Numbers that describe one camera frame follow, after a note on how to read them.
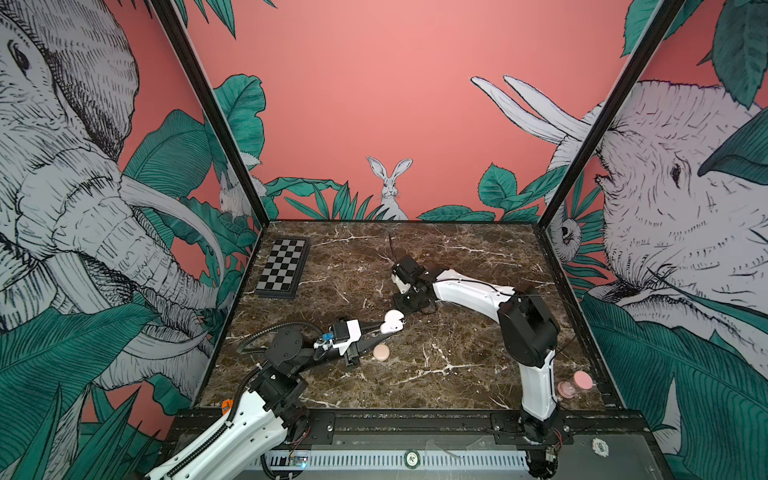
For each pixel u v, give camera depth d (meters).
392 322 0.59
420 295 0.68
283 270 1.01
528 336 0.51
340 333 0.50
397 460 0.70
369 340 0.58
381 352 0.86
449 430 0.75
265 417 0.51
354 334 0.50
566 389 0.80
